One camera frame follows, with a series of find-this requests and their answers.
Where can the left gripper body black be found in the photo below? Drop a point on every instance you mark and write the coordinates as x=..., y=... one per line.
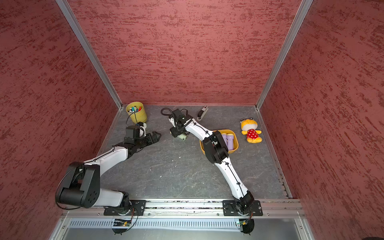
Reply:
x=140, y=142

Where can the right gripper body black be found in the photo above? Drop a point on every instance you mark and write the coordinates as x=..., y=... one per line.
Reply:
x=178, y=130

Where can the green flashlight front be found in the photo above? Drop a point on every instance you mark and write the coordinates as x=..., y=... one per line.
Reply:
x=183, y=137

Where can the purple flashlight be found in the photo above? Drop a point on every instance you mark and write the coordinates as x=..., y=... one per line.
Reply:
x=224, y=135
x=230, y=141

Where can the yellow plastic storage box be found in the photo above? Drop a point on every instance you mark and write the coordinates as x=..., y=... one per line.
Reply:
x=235, y=140

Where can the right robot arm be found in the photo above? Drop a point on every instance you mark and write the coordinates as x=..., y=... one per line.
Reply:
x=216, y=151

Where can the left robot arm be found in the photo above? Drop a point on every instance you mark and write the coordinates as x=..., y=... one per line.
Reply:
x=81, y=185

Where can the grey black stapler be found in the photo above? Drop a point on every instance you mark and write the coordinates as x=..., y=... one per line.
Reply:
x=202, y=113

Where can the yellow-green pen cup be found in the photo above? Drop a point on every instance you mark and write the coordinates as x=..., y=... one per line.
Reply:
x=137, y=112

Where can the yellow plush toy red dress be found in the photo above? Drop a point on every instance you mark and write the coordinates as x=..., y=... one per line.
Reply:
x=249, y=129

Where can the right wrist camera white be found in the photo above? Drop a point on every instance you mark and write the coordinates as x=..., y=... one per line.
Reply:
x=172, y=121

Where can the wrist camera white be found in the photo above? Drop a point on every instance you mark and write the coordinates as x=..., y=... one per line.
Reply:
x=172, y=121
x=143, y=127

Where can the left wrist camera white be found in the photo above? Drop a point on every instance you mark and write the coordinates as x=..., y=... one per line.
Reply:
x=143, y=127

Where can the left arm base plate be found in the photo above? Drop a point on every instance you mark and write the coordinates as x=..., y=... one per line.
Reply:
x=128, y=208

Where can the aluminium front rail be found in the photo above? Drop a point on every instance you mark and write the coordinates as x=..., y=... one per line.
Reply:
x=218, y=208

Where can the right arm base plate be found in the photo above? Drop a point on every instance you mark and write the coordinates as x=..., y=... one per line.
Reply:
x=234, y=208

